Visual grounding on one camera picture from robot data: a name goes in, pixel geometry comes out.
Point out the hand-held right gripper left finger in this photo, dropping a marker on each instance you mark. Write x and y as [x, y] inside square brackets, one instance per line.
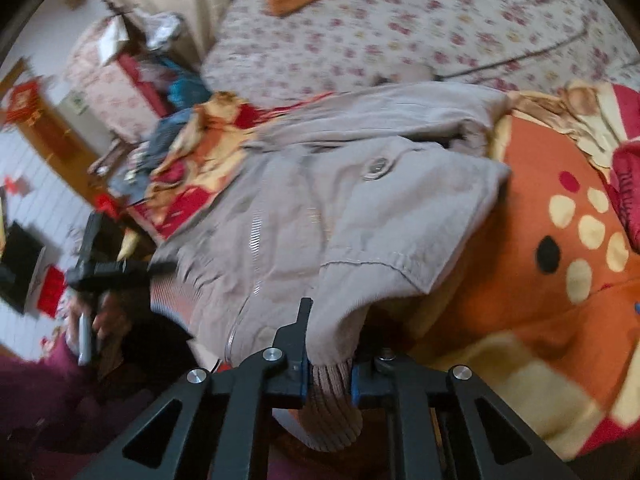
[290, 380]

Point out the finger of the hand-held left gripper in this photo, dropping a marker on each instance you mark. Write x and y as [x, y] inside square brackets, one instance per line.
[145, 270]

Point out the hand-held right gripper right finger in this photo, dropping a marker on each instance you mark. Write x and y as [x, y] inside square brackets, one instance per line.
[367, 385]

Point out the beige zip jacket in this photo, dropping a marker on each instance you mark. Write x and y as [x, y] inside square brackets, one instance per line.
[350, 210]

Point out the person's left forearm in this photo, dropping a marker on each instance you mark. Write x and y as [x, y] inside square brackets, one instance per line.
[55, 375]

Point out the pile of dark clothes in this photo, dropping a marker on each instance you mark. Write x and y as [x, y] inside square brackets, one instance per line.
[150, 150]

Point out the person's left hand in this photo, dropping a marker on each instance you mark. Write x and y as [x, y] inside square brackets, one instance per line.
[110, 317]

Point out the red box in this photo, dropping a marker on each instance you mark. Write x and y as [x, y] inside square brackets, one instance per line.
[52, 292]

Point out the black flat screen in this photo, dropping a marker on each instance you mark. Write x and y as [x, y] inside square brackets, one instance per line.
[20, 265]

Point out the wooden door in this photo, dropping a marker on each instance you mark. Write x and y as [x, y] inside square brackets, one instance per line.
[60, 145]

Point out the floral armchair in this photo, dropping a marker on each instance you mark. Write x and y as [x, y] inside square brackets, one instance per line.
[105, 90]

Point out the blue cloth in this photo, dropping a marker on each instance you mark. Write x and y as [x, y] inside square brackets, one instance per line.
[187, 90]

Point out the red door decoration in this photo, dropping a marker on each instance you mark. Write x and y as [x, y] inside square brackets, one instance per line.
[22, 102]

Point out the orange printed fleece blanket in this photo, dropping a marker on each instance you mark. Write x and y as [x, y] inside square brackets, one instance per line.
[525, 285]

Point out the silver bag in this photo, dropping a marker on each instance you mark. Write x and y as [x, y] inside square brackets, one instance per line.
[162, 30]

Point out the floral bed sheet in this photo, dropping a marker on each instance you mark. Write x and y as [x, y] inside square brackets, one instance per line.
[400, 25]

